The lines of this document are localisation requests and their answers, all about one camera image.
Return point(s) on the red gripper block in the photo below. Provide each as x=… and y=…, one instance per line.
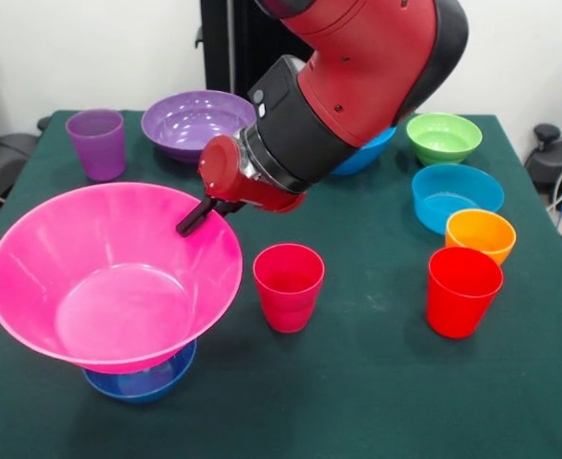
x=221, y=167

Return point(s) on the large pink plastic bowl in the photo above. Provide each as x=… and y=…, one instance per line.
x=109, y=268

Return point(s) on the small dark blue plastic bowl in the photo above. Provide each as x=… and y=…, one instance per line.
x=137, y=387

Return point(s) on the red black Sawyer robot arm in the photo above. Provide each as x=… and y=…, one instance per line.
x=357, y=72

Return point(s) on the purple plastic bowl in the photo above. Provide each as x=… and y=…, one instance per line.
x=190, y=119

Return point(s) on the magenta plastic cup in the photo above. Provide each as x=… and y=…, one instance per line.
x=288, y=296

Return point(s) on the purple plastic cup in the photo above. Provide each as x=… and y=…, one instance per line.
x=97, y=153

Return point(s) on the large light blue plastic bowl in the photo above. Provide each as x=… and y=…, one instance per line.
x=362, y=158

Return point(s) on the shallow light blue plastic bowl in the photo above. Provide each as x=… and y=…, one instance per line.
x=434, y=201

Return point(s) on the dark green tablecloth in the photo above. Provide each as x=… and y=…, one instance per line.
x=357, y=406

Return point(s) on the green plastic bowl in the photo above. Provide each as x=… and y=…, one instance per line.
x=443, y=138

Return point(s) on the red plastic cup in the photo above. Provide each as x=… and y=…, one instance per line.
x=458, y=306

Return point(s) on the orange plastic cup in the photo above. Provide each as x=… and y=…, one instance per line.
x=482, y=234

